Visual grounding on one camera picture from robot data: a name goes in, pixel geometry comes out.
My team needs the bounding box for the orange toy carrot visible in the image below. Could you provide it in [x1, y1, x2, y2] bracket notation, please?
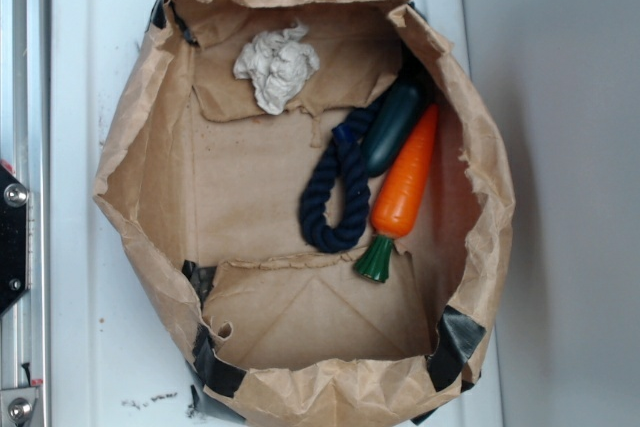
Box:
[354, 103, 439, 283]

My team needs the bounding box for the brown paper bag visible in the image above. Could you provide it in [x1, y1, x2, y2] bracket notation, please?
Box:
[94, 0, 515, 426]

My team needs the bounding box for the dark green toy cucumber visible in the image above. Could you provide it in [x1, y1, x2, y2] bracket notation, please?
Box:
[361, 79, 427, 177]

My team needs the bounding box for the crumpled white paper ball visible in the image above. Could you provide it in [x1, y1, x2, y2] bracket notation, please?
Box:
[232, 23, 320, 115]

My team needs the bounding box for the dark blue rope loop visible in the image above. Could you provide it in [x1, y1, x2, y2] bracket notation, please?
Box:
[298, 94, 389, 253]

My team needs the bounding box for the black mounting bracket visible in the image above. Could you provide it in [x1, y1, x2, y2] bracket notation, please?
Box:
[0, 159, 30, 316]

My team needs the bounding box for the aluminium frame rail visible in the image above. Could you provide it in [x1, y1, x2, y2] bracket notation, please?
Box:
[1, 0, 51, 426]

